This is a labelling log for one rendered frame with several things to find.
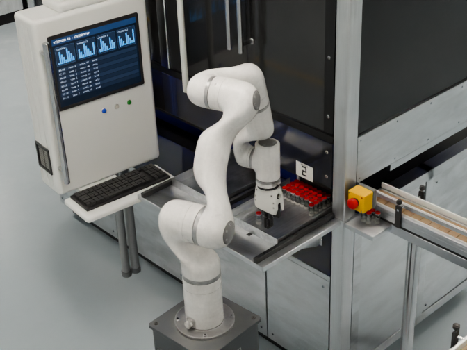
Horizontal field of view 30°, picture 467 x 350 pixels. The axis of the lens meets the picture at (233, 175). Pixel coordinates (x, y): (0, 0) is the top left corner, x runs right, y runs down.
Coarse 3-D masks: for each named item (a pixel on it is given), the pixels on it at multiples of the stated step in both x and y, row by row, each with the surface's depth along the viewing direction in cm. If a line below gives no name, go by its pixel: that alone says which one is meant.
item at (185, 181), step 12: (192, 168) 349; (228, 168) 355; (240, 168) 354; (180, 180) 347; (192, 180) 348; (228, 180) 347; (240, 180) 346; (252, 180) 346; (192, 192) 336; (228, 192) 338; (240, 192) 335
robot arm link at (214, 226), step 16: (224, 80) 251; (240, 80) 253; (208, 96) 252; (224, 96) 249; (240, 96) 247; (256, 96) 249; (224, 112) 250; (240, 112) 247; (256, 112) 252; (208, 128) 253; (224, 128) 249; (240, 128) 253; (208, 144) 251; (224, 144) 252; (208, 160) 251; (224, 160) 253; (208, 176) 251; (224, 176) 254; (208, 192) 250; (224, 192) 254; (208, 208) 250; (224, 208) 251; (208, 224) 249; (224, 224) 250; (208, 240) 250; (224, 240) 251
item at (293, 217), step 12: (288, 180) 339; (240, 204) 324; (252, 204) 329; (288, 204) 329; (240, 216) 323; (252, 216) 323; (288, 216) 322; (300, 216) 322; (252, 228) 312; (264, 228) 315; (276, 228) 315; (288, 228) 315; (300, 228) 311; (276, 240) 304
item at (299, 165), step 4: (296, 160) 324; (296, 164) 325; (300, 164) 323; (296, 168) 326; (300, 168) 324; (304, 168) 322; (308, 168) 320; (312, 168) 319; (296, 172) 326; (300, 172) 325; (304, 172) 323; (308, 172) 321; (312, 172) 320; (304, 176) 324; (308, 176) 322; (312, 176) 320; (312, 180) 321
